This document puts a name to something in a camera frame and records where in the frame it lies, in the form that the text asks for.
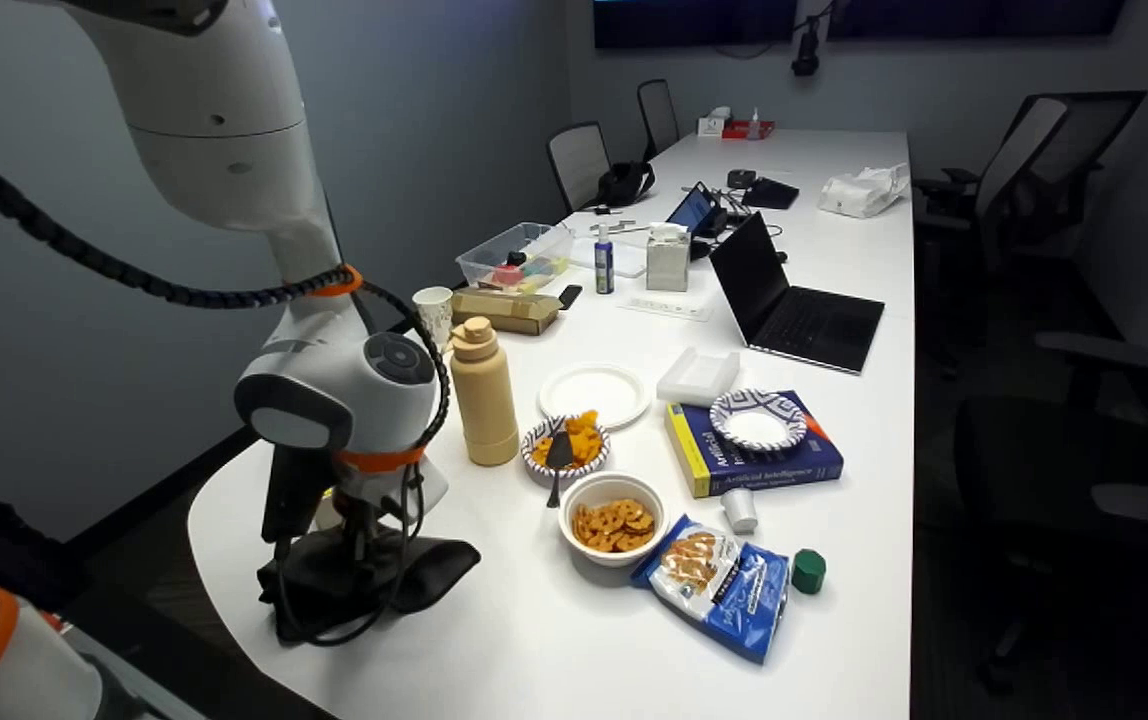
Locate small white bottle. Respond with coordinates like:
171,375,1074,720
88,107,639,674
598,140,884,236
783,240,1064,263
720,484,763,540

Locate red box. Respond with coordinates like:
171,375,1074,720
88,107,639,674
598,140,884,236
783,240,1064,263
720,116,778,143

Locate white tissue pile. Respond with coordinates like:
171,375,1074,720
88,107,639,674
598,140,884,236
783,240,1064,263
814,159,912,220

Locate hanging black camera pole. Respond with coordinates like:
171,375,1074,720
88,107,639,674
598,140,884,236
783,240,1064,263
788,0,835,80

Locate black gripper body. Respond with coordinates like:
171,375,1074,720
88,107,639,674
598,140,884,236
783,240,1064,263
329,469,428,547

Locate green cap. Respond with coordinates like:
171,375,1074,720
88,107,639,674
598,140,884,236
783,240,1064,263
788,542,831,596

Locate patterned paper cup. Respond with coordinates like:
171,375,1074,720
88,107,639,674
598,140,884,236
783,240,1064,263
407,282,458,351

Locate open laptop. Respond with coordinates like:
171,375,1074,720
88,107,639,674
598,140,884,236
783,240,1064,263
707,209,888,375

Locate white bowl with crackers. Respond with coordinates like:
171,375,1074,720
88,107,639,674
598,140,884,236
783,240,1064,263
556,469,671,574

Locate office chair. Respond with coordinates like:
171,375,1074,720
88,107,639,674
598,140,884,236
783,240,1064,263
956,332,1148,695
916,89,1148,273
633,75,684,159
542,120,610,214

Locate white plate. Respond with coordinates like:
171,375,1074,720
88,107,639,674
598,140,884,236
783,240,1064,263
536,363,656,437

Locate black spoon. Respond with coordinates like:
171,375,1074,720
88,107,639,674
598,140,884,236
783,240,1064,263
542,424,578,510

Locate tan water bottle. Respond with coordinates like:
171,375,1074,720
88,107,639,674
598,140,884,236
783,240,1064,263
447,311,523,470

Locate black corrugated cable conduit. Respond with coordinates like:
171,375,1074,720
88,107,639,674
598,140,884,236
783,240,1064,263
0,128,452,454

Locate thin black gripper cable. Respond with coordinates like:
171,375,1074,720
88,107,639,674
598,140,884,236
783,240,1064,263
263,454,430,651

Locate tablet with blue screen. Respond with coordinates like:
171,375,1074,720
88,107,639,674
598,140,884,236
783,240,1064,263
664,181,723,240

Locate black electronic devices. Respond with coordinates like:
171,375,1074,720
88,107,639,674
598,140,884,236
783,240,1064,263
723,165,803,211

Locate blue and yellow book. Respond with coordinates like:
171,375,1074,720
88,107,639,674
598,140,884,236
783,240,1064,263
660,387,848,502

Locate blue snack bag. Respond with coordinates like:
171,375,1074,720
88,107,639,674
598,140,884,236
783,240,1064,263
629,510,797,667

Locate white carton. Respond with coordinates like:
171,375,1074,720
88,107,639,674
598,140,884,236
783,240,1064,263
639,220,693,297

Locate black bag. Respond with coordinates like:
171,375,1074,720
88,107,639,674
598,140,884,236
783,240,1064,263
591,156,660,211

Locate small bowl with orange food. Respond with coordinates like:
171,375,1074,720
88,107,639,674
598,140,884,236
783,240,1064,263
521,408,610,486

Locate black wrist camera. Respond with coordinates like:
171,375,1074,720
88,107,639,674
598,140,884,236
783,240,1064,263
260,442,324,547

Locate wall monitor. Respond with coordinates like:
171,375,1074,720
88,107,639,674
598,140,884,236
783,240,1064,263
823,0,1129,42
586,0,799,56

